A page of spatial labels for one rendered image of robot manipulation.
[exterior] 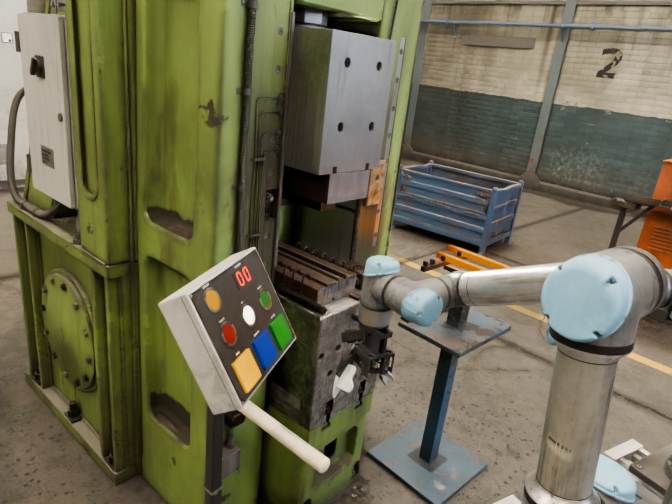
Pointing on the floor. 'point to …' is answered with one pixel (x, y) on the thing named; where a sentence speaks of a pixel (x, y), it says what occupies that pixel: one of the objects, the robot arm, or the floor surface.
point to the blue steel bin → (457, 203)
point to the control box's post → (214, 456)
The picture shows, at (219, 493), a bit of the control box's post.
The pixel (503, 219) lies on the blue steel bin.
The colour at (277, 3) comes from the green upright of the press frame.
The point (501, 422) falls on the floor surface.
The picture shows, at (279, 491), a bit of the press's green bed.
